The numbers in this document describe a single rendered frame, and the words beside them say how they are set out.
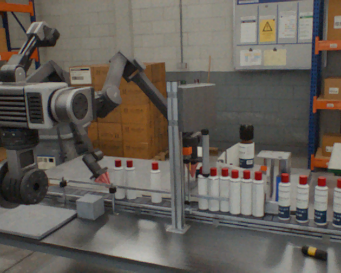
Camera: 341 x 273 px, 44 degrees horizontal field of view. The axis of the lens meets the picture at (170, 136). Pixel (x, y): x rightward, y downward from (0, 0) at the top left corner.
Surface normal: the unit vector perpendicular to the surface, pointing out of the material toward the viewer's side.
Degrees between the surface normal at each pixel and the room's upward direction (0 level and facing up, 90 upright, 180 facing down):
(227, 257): 0
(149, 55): 90
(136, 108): 89
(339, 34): 92
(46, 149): 94
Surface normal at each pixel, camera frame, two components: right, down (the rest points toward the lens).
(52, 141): -0.09, 0.28
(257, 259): -0.04, -0.98
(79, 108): 0.91, 0.06
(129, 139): -0.32, 0.23
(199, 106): 0.52, 0.17
